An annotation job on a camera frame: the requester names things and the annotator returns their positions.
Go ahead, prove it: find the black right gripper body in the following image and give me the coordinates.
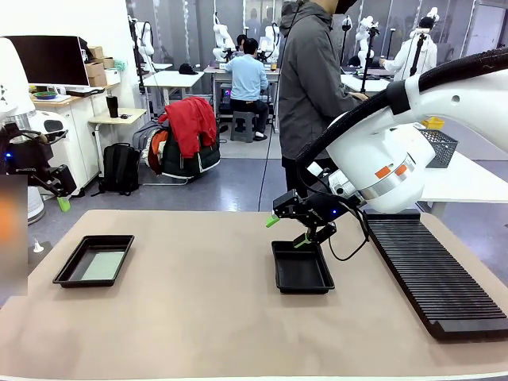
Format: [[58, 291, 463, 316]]
[[302, 191, 352, 232]]

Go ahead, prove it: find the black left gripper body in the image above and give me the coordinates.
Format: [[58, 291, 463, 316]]
[[0, 142, 52, 179]]

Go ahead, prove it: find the black plastic ESD tray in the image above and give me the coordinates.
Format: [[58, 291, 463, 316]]
[[52, 234, 135, 289], [271, 240, 336, 295]]

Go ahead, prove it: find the green perforated circuit board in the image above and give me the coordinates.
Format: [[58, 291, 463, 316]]
[[80, 250, 127, 281]]

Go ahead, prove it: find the person's right forearm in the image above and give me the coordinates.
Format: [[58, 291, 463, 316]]
[[335, 85, 371, 112]]

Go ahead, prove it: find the white cabinet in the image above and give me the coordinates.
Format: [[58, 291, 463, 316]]
[[29, 93, 100, 198]]

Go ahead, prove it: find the white perforated air purifier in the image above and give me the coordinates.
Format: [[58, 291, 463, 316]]
[[27, 186, 45, 226]]

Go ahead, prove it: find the black backpack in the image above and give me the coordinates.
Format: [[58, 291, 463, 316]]
[[91, 142, 140, 198]]

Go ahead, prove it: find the mannequin with orange garment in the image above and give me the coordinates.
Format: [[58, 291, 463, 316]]
[[0, 174, 29, 297]]

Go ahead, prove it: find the grey bag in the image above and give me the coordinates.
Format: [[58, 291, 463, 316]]
[[133, 121, 160, 160]]

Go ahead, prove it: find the black keyboard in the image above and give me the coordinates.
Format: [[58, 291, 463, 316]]
[[65, 87, 105, 98]]

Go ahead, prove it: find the small wooden side table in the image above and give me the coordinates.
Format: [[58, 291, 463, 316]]
[[89, 107, 148, 178]]

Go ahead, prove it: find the grey plastic stool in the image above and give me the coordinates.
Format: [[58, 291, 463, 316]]
[[229, 110, 257, 143]]

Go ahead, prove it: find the dark green jacket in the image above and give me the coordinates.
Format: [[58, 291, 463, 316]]
[[160, 129, 221, 179]]

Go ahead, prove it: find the orange garment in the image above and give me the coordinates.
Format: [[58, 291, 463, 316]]
[[147, 129, 170, 175]]

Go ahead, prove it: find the black computer monitor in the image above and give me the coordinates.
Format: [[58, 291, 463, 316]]
[[2, 34, 91, 88]]

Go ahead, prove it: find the black slotted board rack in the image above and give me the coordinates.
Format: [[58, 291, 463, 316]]
[[362, 209, 508, 342]]

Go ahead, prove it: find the person in grey jacket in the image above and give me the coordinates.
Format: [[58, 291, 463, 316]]
[[277, 0, 372, 199]]

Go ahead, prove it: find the red jacket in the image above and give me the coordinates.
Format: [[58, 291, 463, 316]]
[[158, 96, 218, 159]]

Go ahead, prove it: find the seated person light blue shirt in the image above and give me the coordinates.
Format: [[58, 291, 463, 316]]
[[224, 38, 271, 142]]

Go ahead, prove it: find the grey plastic mesh basket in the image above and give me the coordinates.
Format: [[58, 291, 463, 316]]
[[418, 129, 460, 170]]

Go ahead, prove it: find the white background table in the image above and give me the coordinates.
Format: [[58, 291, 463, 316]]
[[340, 73, 392, 94]]

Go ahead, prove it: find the grey work desk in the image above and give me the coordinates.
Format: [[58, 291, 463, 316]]
[[204, 65, 281, 132]]

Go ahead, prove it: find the white desk with cap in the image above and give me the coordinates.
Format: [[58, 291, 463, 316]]
[[142, 70, 206, 116]]

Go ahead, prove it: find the large white table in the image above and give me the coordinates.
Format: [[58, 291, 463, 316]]
[[416, 118, 508, 217]]

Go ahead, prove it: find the black pole stand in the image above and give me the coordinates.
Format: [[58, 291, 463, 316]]
[[359, 23, 378, 96]]

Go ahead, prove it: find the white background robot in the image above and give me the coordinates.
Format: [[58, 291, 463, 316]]
[[129, 15, 156, 60], [261, 21, 281, 63], [355, 15, 380, 67], [212, 11, 238, 64]]

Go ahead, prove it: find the person in white coat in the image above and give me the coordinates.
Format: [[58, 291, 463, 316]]
[[379, 15, 438, 83]]

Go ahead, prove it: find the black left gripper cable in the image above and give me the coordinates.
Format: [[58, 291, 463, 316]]
[[2, 129, 68, 148]]

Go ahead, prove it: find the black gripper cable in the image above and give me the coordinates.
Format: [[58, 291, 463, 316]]
[[2, 129, 68, 148], [327, 200, 371, 263]]

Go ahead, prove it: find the thin black hanging cable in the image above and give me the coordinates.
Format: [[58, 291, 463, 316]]
[[257, 2, 298, 212]]

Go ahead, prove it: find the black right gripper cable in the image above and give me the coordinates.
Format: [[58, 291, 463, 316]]
[[327, 200, 371, 263]]

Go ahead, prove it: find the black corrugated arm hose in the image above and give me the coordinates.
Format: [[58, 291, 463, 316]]
[[295, 48, 508, 171]]

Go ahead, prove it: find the black camera tripod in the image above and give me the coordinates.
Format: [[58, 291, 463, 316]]
[[408, 32, 429, 76]]

